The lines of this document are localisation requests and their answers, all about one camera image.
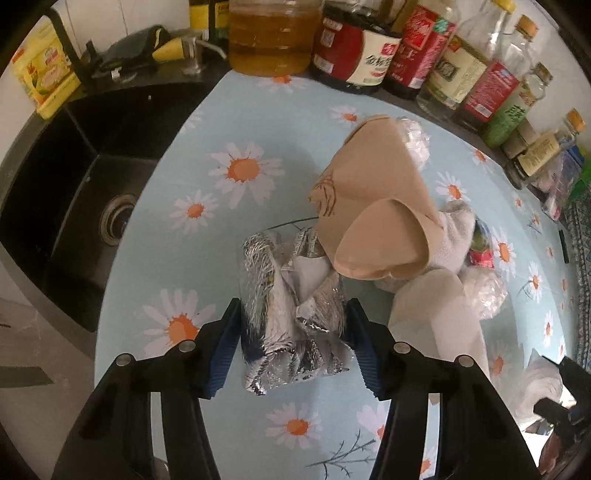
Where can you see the daisy print tablecloth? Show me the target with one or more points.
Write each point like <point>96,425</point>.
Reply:
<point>194,277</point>

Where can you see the clear bottle green label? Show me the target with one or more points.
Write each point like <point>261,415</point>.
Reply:
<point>508,120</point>

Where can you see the yellow sponge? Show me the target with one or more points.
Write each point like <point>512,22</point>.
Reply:
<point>171,50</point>

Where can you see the black faucet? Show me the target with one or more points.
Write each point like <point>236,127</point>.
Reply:
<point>69,46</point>

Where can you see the small bottle beige label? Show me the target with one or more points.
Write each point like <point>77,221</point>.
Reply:
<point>538,154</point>

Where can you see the small dark jar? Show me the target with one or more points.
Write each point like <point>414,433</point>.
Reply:
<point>519,141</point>

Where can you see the silver foil wrapper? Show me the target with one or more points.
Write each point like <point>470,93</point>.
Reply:
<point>286,323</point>

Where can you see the pink white plastic bag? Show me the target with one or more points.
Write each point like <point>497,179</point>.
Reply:
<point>554,184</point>

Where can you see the dark soy sauce jug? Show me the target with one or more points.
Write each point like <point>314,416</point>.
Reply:
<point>355,55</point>

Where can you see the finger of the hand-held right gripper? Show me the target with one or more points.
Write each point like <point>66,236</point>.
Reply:
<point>551,409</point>
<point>572,373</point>

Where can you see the patterned blue cloth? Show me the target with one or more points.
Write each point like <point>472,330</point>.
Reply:
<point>579,258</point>

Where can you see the large clear oil jug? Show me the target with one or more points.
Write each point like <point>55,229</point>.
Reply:
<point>272,41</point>

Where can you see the red green snack packet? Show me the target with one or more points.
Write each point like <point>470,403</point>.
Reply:
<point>480,251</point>

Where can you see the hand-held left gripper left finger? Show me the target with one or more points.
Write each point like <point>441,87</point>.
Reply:
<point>221,350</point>

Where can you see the dark bottle red label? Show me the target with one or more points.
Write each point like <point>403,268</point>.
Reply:
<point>420,41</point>

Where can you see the black kitchen sink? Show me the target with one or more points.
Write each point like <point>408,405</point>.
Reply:
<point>69,207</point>

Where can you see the black dish cloth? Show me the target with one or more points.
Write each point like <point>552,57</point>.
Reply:
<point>129,48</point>

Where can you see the black pen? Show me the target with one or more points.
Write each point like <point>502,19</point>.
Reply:
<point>563,244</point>

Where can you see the yellow oil bottle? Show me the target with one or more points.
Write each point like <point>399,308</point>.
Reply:
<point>44,69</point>

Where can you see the brown paper bag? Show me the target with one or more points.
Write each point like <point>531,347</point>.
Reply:
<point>369,184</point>

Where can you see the blue packet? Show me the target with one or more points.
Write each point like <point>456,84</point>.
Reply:
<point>575,159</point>

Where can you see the clear bottle beige label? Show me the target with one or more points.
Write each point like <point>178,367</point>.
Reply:
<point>455,71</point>

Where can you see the clear plastic wrap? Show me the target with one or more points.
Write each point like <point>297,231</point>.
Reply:
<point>485,293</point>
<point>415,138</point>

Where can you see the metal soap dispenser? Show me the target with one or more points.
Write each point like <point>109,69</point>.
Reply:
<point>196,55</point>

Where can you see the dark bottle yellow label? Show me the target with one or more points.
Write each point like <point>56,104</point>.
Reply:
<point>207,18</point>

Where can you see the clear bottle red label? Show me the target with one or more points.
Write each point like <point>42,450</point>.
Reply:
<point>494,90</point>

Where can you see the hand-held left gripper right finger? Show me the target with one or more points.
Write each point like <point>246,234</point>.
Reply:
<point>367,355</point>

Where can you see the metal sink drain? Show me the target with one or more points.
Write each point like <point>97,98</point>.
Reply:
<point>115,220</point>

